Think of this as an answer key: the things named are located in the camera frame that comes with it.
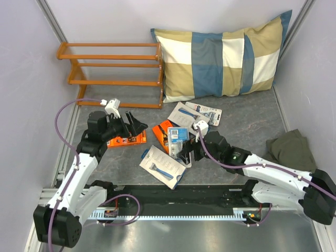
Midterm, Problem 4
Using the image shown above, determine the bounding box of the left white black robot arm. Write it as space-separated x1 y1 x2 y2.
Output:
33 111 148 251

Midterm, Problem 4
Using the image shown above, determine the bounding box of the white box blue razor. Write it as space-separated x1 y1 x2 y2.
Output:
167 102 209 135
140 145 186 190

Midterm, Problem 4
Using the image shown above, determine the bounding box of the clear blister razor pack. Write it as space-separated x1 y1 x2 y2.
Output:
167 127 192 168

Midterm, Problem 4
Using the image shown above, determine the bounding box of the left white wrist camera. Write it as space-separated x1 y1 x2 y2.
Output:
100 98 120 114

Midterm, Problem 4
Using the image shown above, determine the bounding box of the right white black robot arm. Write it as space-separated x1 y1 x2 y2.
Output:
177 131 335 225

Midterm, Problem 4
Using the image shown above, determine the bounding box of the orange razor cartridge pack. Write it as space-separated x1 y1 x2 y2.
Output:
107 130 147 148

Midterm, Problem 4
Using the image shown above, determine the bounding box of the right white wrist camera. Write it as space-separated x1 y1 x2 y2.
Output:
191 120 209 137

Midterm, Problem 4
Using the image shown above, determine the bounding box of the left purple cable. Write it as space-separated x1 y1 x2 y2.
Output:
48 98 106 252

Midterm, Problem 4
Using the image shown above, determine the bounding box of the orange wooden two-tier shelf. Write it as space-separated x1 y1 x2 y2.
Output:
56 42 164 109

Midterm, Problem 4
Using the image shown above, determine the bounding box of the orange black razor pack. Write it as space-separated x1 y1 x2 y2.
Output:
152 120 173 153

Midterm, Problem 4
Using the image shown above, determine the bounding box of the Gillette razor blister pack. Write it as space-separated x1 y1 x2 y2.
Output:
185 102 222 127

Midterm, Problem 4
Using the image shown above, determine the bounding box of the blue beige checkered pillow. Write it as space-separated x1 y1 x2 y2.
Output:
151 11 292 103

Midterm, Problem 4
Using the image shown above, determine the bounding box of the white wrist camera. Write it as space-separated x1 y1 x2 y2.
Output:
191 120 209 137
100 98 120 114

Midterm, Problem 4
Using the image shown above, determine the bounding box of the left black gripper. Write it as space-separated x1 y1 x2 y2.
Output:
102 111 148 142

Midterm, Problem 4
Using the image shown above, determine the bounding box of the olive green cloth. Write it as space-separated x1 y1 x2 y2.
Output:
263 129 317 173

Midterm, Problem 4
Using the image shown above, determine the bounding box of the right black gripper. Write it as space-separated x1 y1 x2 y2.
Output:
176 130 222 165

